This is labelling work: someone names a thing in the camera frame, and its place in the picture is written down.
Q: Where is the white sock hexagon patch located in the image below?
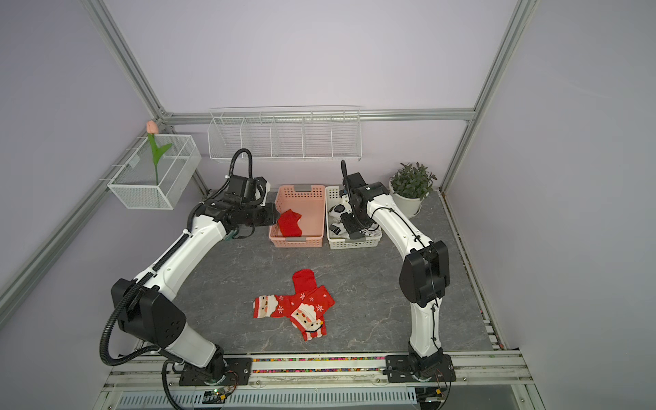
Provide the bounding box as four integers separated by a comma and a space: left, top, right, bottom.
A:
328, 203, 351, 221

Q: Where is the red fuzzy sock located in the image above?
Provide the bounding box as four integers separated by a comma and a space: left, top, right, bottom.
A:
278, 209, 303, 237

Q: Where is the red santa sock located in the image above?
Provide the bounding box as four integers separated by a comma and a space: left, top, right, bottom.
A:
253, 295, 302, 319
289, 286, 335, 342

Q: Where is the white sock grey bird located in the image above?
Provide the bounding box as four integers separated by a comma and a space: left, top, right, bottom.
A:
328, 223, 350, 239

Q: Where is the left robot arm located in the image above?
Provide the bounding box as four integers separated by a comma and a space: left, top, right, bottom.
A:
99, 148, 279, 384

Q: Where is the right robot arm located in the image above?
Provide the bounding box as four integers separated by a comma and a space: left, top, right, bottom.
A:
340, 161, 455, 383

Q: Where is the white plastic basket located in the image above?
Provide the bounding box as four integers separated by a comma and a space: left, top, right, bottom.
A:
325, 186, 382, 250

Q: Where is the pink plastic basket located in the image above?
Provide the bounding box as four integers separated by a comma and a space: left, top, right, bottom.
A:
268, 184, 326, 248

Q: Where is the potted green plant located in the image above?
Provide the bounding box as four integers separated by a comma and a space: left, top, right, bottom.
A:
389, 162, 437, 218

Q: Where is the red penguin sock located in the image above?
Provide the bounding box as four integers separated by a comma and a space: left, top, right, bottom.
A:
292, 269, 318, 295

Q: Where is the artificial pink tulip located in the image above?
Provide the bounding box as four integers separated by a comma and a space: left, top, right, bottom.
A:
146, 121, 172, 185

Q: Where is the white wire wall shelf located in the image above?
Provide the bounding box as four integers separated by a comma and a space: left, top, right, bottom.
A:
207, 105, 362, 162

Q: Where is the white mesh wall box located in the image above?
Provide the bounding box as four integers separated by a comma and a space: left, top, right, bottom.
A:
108, 134, 201, 210

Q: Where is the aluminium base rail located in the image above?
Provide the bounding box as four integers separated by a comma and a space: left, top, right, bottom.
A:
100, 350, 534, 394

